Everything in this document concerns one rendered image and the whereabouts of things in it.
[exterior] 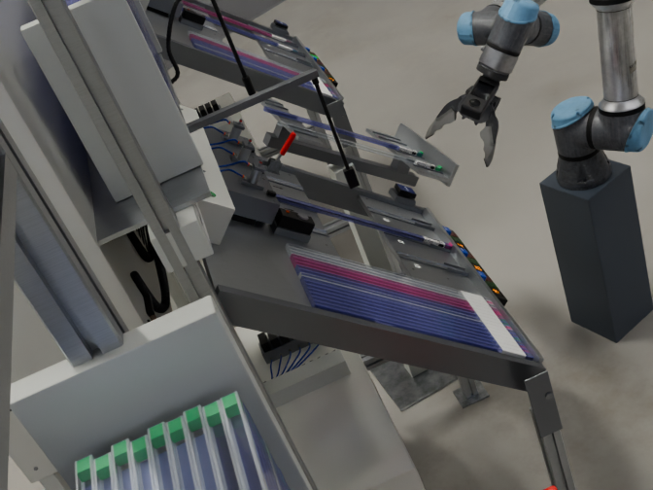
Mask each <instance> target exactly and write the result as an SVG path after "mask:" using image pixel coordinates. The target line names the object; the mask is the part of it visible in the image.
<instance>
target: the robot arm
mask: <svg viewBox="0 0 653 490"><path fill-rule="evenodd" d="M546 1H547V0H495V1H493V2H492V3H491V4H489V5H488V6H487V7H485V8H484V9H483V10H481V11H479V12H474V11H471V12H466V13H463V14H462V15H461V16H460V18H459V20H458V24H457V32H458V37H459V40H460V41H461V42H462V43H463V44H464V45H471V46H475V47H477V46H482V47H481V49H480V50H481V51H483V52H482V53H481V56H480V58H479V62H478V64H477V67H476V69H477V70H478V71H479V72H481V73H483V76H480V77H479V78H478V80H477V81H476V83H475V84H474V86H471V87H469V88H468V89H467V90H466V91H465V94H463V95H461V96H460V97H459V98H456V99H453V100H451V101H450V102H448V103H447V104H446V105H445V106H444V107H443V109H442V110H441V111H440V113H439V114H438V115H437V117H436V118H435V120H434V121H433V122H432V124H431V125H430V127H429V129H428V131H427V134H426V137H425V138H426V139H428V138H429V137H431V136H432V135H433V134H434V133H435V132H436V130H439V129H441V128H442V126H443V125H444V124H447V123H452V122H453V121H455V120H456V116H457V112H459V113H460V114H461V115H462V116H463V117H462V119H463V120H464V119H465V118H468V119H470V120H472V121H474V124H475V125H478V124H479V123H484V122H486V126H485V127H484V128H483V129H482V130H481V131H480V137H481V139H482V140H483V142H484V148H483V150H484V152H485V157H484V161H485V164H486V167H489V165H490V164H491V162H492V160H493V157H494V152H495V147H496V139H497V135H498V118H497V117H496V114H495V111H496V109H497V107H498V104H499V102H500V100H501V98H500V97H497V96H495V94H496V93H497V91H498V87H499V82H500V81H507V79H508V77H509V74H511V73H512V71H513V69H514V67H515V65H516V62H517V60H518V58H519V55H520V53H521V51H522V48H523V47H524V46H535V47H538V48H541V47H546V46H549V45H551V44H553V43H554V42H555V41H556V40H557V38H558V36H559V33H560V23H559V21H558V19H557V18H556V17H555V16H554V15H553V14H551V13H548V12H546V11H540V10H539V6H541V5H542V4H543V3H544V2H546ZM634 2H635V0H589V4H590V5H591V6H593V7H594V8H595V9H596V11H597V22H598V33H599V44H600V56H601V77H602V89H603V99H602V100H601V101H600V103H599V106H594V101H593V100H592V99H591V98H590V97H588V96H575V97H572V98H569V99H567V100H565V101H563V102H561V103H560V104H558V105H557V106H556V107H555V108H554V109H553V111H552V113H551V123H552V124H551V127H552V128H553V132H554V137H555V142H556V146H557V151H558V155H559V157H558V163H557V169H556V177H557V181H558V183H559V185H560V186H561V187H563V188H565V189H568V190H572V191H584V190H589V189H592V188H595V187H597V186H599V185H601V184H603V183H604V182H605V181H606V180H607V179H608V178H609V177H610V175H611V172H612V169H611V164H610V161H609V159H608V158H607V156H606V154H605V153H604V151H603V150H606V151H618V152H625V153H627V152H635V153H638V152H641V151H643V150H644V149H645V148H646V147H647V145H648V143H649V141H650V139H651V137H652V134H653V109H650V108H649V107H648V108H645V99H644V97H643V96H641V95H640V94H638V88H637V74H636V46H635V32H634V18H633V3H634ZM483 46H485V47H483Z"/></svg>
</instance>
